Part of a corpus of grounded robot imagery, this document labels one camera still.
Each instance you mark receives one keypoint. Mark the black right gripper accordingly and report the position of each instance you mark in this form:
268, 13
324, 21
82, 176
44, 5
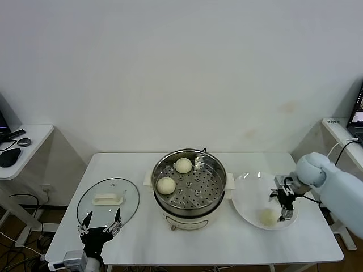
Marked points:
287, 199

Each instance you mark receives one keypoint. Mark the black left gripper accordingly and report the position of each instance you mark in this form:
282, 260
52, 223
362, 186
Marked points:
95, 241

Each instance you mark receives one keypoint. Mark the white steamed baozi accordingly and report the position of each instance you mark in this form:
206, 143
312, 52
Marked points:
166, 186
183, 165
268, 217

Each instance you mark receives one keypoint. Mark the steel perforated steamer tray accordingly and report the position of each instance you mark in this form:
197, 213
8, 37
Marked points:
198, 187

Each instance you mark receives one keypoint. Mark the white round plate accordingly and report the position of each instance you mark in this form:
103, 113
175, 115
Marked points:
249, 195

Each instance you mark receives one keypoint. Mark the white electric pot base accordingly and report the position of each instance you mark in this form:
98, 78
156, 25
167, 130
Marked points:
187, 219

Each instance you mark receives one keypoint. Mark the white side table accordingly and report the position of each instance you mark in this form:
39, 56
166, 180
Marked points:
34, 141
334, 133

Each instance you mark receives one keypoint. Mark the small printed label sticker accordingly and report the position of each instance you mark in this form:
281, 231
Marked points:
333, 122

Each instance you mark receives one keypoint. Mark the round black puck device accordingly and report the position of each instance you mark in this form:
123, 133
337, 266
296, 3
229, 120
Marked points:
24, 142

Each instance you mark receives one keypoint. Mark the black computer mouse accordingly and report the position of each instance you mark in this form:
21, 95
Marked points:
10, 157

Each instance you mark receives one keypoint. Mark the black open laptop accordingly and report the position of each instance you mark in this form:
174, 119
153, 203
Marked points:
356, 113
4, 124

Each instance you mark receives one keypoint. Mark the black stick shaped device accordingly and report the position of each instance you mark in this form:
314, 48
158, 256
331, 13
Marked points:
15, 133

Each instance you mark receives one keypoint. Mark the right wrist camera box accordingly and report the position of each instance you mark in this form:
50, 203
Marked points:
282, 180

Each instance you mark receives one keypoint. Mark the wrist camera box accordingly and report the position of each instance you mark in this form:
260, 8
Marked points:
75, 258
282, 180

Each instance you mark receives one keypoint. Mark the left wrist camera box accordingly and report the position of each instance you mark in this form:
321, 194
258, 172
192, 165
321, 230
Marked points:
75, 258

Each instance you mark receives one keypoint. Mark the white wall power plug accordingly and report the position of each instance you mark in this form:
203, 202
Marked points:
46, 187

